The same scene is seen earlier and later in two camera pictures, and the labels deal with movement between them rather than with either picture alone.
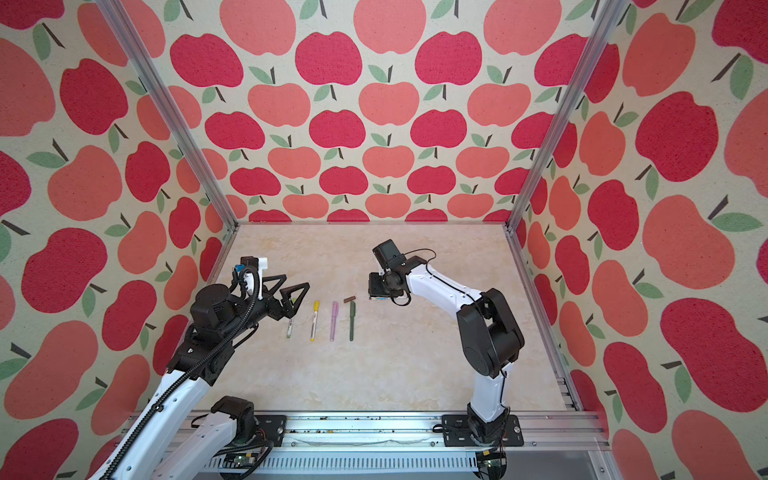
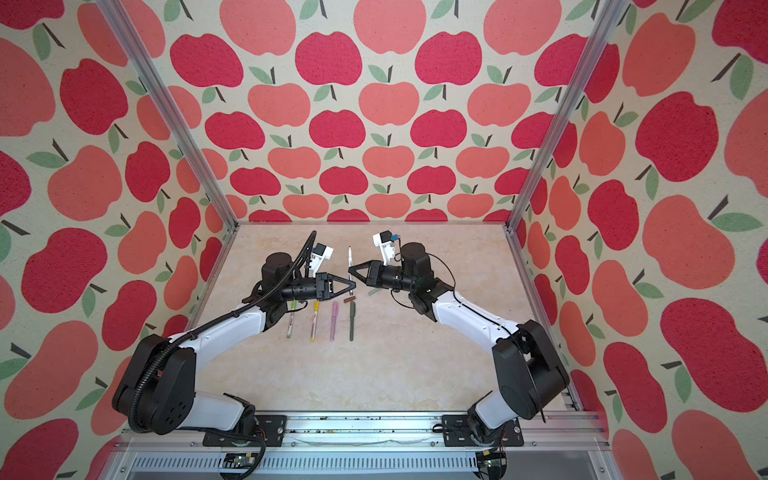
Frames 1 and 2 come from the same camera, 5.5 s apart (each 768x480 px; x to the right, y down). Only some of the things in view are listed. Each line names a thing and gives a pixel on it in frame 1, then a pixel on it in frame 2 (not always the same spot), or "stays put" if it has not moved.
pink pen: (335, 310) stays put
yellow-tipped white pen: (316, 308) stays put
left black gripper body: (267, 307) to (306, 289)
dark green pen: (352, 314) stays put
